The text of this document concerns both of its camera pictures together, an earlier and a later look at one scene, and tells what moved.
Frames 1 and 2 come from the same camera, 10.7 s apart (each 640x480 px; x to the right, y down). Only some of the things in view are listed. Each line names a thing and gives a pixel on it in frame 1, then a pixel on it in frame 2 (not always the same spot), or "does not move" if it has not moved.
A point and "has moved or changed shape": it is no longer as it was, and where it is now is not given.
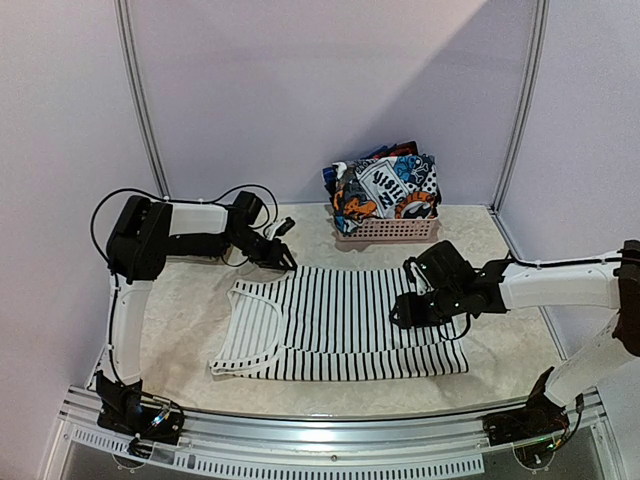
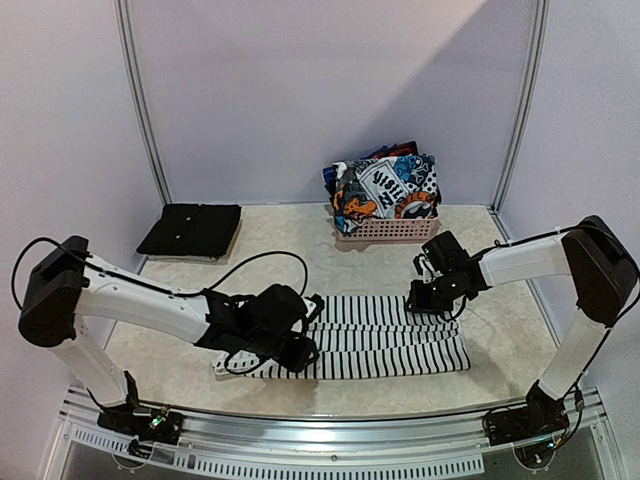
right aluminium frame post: x=536 y=53 does not move
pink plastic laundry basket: x=395 y=229 does not move
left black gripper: x=275 y=254 -> x=299 y=360
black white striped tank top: x=330 y=323 has moved or changed shape
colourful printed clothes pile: x=395 y=183 does not move
